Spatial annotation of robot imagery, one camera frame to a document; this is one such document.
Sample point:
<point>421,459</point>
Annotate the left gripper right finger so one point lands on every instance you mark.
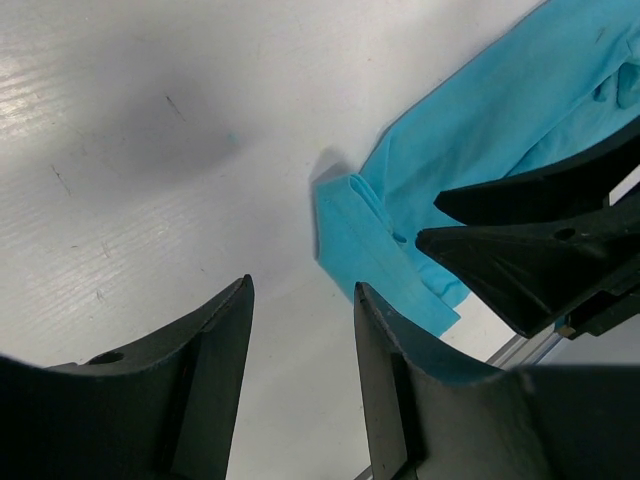
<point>433,412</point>

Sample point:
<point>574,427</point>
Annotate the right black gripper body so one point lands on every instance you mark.
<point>604,310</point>

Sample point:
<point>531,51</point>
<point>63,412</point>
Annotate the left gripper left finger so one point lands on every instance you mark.
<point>161,407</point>

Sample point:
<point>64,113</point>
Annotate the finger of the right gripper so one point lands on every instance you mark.
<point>576,185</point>
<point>533,275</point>

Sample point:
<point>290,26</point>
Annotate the teal t shirt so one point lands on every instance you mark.
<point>561,80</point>

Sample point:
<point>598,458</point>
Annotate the aluminium front rail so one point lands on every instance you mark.
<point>531,350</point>

